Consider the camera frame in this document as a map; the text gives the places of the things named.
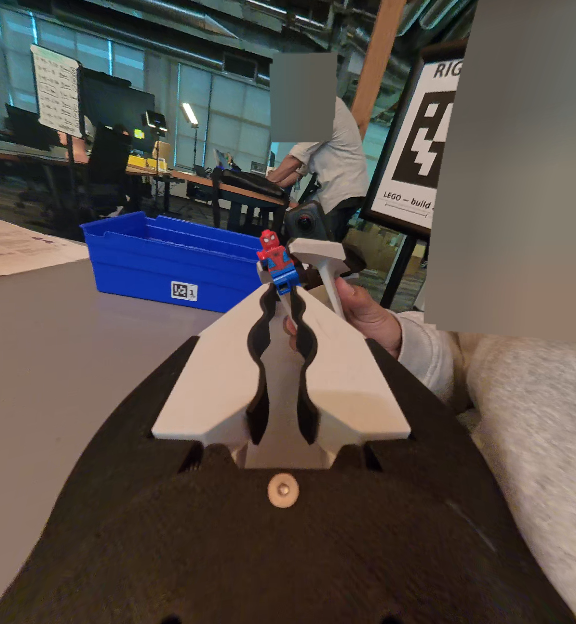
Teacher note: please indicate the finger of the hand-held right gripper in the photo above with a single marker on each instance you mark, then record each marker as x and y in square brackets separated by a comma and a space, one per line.
[322, 249]
[290, 314]

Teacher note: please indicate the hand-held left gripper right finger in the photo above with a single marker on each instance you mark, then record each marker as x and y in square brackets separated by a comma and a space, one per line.
[356, 390]

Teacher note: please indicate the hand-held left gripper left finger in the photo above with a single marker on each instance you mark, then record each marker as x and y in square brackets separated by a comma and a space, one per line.
[205, 390]

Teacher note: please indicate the blue red lego minifigure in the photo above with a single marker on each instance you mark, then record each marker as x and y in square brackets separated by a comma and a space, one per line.
[274, 258]

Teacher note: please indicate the person's right forearm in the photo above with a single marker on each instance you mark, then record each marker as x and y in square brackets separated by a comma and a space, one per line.
[429, 356]

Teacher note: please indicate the person's right hand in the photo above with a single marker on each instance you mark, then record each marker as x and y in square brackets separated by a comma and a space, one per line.
[371, 321]

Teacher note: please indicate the brown cardboard box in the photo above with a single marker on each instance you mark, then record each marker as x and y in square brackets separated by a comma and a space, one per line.
[380, 253]

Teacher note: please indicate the black bag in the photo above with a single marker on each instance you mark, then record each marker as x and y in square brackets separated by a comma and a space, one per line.
[249, 183]

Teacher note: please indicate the wooden desk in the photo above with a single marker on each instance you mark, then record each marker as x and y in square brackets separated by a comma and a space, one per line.
[200, 181]

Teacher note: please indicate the framed marker sign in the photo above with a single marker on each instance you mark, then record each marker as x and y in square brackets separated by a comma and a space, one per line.
[414, 170]

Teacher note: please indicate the blue plastic bin white tag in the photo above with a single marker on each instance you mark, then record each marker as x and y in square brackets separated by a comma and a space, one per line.
[131, 278]

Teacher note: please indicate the studio light on stand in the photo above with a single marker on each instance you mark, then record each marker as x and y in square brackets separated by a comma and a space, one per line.
[190, 114]
[155, 122]

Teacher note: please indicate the black office chair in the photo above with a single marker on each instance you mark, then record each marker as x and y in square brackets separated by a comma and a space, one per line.
[107, 165]

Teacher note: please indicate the black monitor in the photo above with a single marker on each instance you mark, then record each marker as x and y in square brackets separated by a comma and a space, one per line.
[117, 107]

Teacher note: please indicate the white paper sheet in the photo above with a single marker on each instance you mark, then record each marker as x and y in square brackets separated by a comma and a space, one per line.
[19, 248]

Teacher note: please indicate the white grid board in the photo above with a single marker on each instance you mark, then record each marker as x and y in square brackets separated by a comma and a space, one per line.
[56, 92]

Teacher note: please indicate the wooden post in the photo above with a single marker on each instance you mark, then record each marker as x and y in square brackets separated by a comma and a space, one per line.
[375, 68]

